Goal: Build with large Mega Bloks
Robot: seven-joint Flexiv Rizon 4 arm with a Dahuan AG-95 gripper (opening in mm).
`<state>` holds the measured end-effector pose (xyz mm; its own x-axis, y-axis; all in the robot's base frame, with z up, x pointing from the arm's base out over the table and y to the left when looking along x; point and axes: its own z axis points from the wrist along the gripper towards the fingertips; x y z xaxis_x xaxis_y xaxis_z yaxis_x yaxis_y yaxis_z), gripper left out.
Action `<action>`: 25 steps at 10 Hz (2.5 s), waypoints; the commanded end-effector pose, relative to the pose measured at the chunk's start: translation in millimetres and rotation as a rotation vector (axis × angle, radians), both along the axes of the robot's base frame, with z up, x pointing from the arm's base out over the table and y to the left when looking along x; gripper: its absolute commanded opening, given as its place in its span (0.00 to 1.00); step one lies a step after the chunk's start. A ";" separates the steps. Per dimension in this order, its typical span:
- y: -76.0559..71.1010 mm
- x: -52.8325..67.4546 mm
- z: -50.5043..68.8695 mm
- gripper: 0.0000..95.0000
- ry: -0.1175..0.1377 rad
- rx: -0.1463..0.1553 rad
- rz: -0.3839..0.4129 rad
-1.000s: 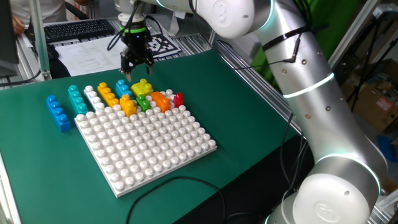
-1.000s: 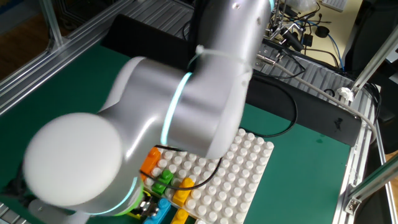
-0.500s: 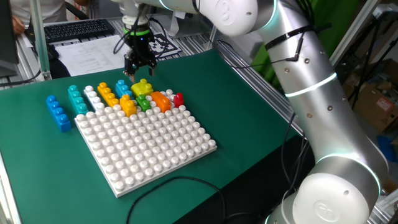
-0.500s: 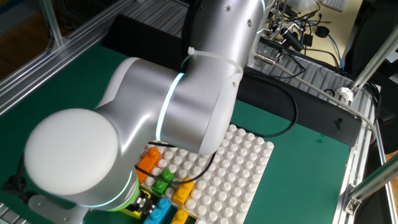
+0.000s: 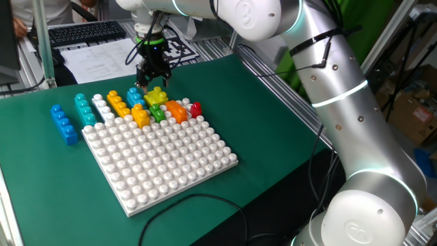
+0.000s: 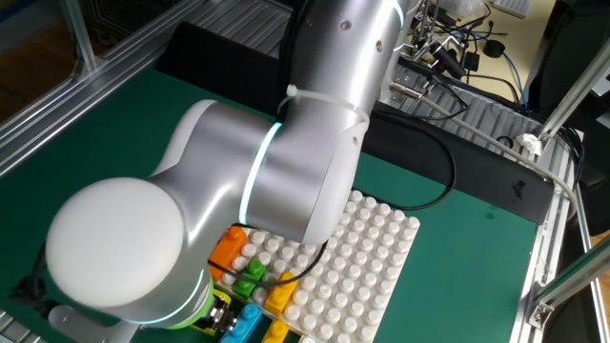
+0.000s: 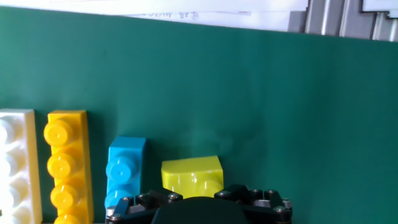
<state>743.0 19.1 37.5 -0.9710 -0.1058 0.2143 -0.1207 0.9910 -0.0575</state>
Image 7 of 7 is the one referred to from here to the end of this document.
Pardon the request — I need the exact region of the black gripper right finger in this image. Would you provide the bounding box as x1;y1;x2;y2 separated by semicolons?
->
213;184;294;224

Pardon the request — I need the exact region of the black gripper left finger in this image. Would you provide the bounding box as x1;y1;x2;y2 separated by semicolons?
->
104;189;184;224

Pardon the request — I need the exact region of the blue three-stud block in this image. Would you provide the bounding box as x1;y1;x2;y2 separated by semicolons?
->
104;136;147;210

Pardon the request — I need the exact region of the lime yellow sloped block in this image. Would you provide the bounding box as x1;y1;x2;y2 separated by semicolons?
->
160;155;224;199

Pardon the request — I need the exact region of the orange-yellow four-stud block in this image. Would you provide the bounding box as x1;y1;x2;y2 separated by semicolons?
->
43;110;95;224

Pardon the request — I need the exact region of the green table mat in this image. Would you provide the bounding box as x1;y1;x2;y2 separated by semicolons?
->
0;6;398;224

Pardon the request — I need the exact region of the white four-stud block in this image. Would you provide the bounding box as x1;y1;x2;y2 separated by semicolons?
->
0;108;44;224

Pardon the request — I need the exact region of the white printed paper sheet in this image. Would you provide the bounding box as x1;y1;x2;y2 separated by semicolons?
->
0;0;309;32

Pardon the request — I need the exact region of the aluminium slotted table deck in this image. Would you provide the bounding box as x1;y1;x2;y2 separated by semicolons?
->
287;0;398;43

